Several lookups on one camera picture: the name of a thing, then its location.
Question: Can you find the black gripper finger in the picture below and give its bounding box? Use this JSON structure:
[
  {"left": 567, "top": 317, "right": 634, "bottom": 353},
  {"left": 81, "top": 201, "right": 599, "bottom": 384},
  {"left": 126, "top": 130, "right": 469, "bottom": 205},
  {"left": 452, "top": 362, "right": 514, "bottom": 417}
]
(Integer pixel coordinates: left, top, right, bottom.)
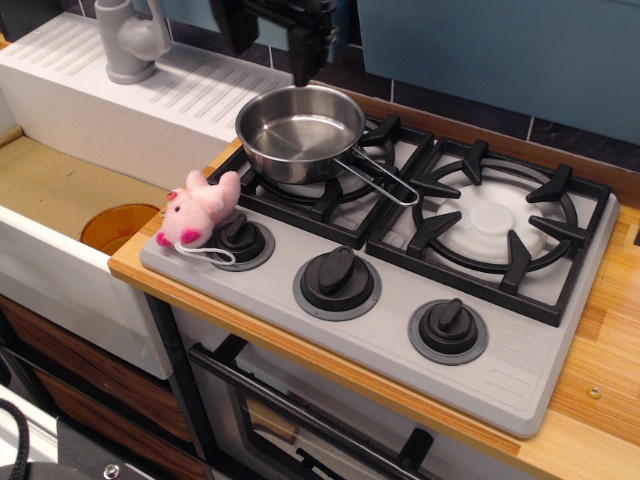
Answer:
[
  {"left": 213, "top": 4, "right": 259, "bottom": 55},
  {"left": 287, "top": 25, "right": 335, "bottom": 86}
]

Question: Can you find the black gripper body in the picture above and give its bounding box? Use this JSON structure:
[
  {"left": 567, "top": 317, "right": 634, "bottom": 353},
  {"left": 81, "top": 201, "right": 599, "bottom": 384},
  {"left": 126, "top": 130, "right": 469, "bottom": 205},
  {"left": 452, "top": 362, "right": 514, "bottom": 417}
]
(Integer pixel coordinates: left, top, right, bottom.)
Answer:
[{"left": 210, "top": 0, "right": 337, "bottom": 32}]

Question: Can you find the stainless steel pan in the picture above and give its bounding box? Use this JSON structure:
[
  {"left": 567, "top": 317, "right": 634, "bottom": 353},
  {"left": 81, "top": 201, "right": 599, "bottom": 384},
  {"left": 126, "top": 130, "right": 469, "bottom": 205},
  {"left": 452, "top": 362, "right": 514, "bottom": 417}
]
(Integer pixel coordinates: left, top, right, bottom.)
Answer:
[{"left": 235, "top": 85, "right": 420, "bottom": 207}]

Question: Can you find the pink stuffed pig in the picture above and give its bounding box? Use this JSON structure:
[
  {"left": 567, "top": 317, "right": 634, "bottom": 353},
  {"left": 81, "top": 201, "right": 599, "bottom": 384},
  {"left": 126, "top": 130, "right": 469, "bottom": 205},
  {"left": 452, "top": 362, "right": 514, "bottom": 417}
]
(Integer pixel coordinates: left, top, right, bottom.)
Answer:
[{"left": 156, "top": 170, "right": 241, "bottom": 266}]

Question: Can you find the black left stove knob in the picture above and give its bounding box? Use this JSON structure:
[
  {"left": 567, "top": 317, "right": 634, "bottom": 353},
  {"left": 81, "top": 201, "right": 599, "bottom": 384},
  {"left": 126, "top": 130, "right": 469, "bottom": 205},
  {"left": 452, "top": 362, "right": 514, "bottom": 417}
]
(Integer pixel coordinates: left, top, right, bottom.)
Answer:
[{"left": 206, "top": 214, "right": 275, "bottom": 272}]

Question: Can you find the black stove knob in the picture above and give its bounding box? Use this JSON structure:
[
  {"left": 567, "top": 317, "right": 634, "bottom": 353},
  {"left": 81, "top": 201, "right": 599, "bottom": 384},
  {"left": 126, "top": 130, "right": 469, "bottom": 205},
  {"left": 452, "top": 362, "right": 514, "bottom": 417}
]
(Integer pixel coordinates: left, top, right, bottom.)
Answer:
[
  {"left": 206, "top": 214, "right": 275, "bottom": 272},
  {"left": 293, "top": 246, "right": 382, "bottom": 322},
  {"left": 408, "top": 298, "right": 489, "bottom": 366}
]

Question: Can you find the black middle stove knob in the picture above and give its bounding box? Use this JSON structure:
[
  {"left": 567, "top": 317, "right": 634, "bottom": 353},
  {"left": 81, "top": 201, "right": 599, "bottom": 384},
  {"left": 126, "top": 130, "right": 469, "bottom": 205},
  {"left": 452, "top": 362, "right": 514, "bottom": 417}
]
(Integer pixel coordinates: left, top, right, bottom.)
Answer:
[{"left": 293, "top": 246, "right": 382, "bottom": 322}]

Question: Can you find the black right stove knob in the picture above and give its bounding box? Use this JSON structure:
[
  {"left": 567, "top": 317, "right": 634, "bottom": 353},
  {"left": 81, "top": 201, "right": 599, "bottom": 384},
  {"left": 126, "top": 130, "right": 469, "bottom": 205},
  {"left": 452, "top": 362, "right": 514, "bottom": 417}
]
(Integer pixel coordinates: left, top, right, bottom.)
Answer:
[{"left": 408, "top": 298, "right": 489, "bottom": 366}]

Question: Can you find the grey toy stove top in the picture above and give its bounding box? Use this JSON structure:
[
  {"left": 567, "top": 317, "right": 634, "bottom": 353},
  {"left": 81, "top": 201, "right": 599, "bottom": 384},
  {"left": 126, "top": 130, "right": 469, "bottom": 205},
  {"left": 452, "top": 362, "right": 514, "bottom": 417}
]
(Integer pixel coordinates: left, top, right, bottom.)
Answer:
[{"left": 138, "top": 93, "right": 621, "bottom": 440}]

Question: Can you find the grey toy faucet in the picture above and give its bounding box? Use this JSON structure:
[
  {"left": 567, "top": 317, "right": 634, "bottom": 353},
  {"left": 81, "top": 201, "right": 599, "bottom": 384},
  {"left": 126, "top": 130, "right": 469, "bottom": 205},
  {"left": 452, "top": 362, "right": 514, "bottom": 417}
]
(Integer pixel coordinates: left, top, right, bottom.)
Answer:
[{"left": 95, "top": 0, "right": 172, "bottom": 85}]

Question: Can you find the black left burner grate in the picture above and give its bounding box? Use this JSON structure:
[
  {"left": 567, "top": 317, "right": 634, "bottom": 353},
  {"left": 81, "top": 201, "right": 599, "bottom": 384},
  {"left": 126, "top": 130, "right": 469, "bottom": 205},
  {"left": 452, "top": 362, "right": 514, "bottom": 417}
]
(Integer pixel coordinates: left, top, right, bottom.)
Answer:
[{"left": 209, "top": 114, "right": 434, "bottom": 248}]

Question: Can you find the black burner grate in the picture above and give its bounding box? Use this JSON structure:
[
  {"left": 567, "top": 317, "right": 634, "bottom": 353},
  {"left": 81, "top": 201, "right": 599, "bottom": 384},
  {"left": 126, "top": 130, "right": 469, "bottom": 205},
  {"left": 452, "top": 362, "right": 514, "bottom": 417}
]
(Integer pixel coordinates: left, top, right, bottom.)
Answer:
[
  {"left": 209, "top": 114, "right": 434, "bottom": 248},
  {"left": 366, "top": 138, "right": 613, "bottom": 327}
]

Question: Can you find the white toy sink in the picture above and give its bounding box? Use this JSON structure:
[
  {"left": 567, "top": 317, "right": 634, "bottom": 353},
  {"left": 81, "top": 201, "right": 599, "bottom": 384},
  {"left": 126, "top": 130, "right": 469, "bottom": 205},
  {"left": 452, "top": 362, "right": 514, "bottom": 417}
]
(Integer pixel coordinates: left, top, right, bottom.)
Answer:
[{"left": 1, "top": 13, "right": 291, "bottom": 379}]

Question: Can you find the orange plastic plate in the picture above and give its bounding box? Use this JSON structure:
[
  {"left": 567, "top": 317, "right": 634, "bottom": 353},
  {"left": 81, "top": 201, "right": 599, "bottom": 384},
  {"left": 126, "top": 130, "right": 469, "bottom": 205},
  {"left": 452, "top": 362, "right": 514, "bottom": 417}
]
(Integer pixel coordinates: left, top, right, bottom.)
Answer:
[{"left": 80, "top": 203, "right": 159, "bottom": 255}]

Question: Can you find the black right burner grate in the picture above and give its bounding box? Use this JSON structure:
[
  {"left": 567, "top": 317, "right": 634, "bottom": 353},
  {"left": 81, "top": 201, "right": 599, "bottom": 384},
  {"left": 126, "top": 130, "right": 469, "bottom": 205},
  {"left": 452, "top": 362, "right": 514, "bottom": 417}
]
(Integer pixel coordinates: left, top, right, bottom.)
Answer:
[{"left": 366, "top": 138, "right": 613, "bottom": 327}]

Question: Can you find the toy oven door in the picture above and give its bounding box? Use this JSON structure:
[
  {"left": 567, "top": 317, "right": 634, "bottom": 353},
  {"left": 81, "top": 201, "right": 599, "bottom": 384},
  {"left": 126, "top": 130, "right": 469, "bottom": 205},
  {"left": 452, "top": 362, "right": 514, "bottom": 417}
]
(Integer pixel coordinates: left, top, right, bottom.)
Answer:
[{"left": 189, "top": 341, "right": 527, "bottom": 479}]

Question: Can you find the wooden drawer front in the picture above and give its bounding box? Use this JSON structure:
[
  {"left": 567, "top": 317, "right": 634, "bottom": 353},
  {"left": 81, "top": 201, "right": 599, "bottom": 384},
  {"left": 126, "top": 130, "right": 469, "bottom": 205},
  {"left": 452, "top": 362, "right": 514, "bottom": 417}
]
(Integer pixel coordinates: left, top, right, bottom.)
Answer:
[{"left": 1, "top": 298, "right": 212, "bottom": 479}]

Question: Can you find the black oven door handle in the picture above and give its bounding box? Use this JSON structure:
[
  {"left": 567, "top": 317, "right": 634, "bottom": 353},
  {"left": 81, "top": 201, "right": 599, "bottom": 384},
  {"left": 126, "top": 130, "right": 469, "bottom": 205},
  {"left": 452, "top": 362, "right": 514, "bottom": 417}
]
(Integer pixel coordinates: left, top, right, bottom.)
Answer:
[{"left": 188, "top": 335, "right": 433, "bottom": 479}]

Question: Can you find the black braided cable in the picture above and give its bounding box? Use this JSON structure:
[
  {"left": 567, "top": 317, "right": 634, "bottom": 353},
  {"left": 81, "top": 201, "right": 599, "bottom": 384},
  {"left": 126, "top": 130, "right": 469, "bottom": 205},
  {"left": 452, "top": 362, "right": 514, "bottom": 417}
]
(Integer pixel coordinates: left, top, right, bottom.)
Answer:
[{"left": 0, "top": 399, "right": 31, "bottom": 480}]

